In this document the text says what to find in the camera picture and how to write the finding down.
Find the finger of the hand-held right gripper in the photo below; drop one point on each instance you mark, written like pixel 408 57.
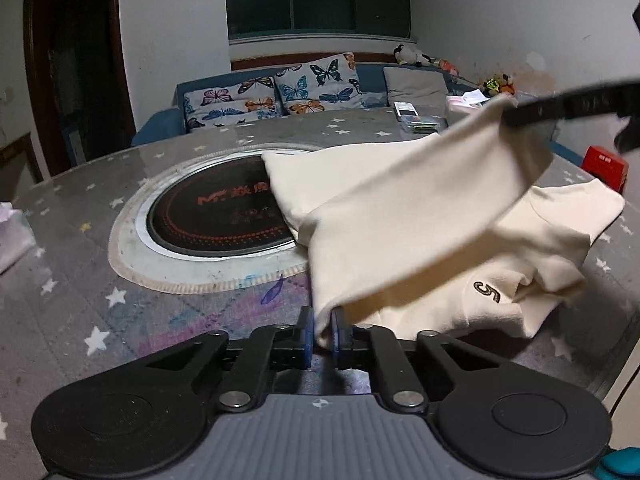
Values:
pixel 575 105

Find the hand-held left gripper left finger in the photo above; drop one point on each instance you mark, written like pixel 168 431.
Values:
pixel 307 335

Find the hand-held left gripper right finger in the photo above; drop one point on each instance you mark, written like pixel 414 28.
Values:
pixel 337 335

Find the cream sweatshirt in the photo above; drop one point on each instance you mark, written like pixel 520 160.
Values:
pixel 400 210

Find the red plastic stool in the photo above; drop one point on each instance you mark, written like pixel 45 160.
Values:
pixel 602 162

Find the brown bear plush toy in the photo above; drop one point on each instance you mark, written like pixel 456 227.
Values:
pixel 497 84

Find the pink tissue pack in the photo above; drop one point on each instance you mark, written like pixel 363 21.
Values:
pixel 457 107

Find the pink plush toy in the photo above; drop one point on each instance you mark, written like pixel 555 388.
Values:
pixel 442 64

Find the round black induction cooktop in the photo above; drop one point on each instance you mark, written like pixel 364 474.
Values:
pixel 210 225

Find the clear box of colourful toys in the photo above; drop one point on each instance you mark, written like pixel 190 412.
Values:
pixel 420 125

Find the plain grey cushion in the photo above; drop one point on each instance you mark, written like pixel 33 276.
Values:
pixel 415 85

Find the white remote control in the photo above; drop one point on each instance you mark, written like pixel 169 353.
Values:
pixel 405 110

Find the black and white plush toy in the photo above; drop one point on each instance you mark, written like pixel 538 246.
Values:
pixel 410 54

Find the wide butterfly print cushion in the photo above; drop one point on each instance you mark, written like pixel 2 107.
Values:
pixel 220 105

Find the square butterfly print cushion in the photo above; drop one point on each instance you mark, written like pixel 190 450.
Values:
pixel 315 85

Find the blue sofa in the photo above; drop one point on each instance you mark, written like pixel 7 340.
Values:
pixel 155 127

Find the white plastic bag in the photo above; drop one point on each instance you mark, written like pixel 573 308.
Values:
pixel 12 240

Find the teal object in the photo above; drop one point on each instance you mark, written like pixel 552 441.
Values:
pixel 620 467

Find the dark wooden door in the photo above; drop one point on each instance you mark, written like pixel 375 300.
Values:
pixel 75 60

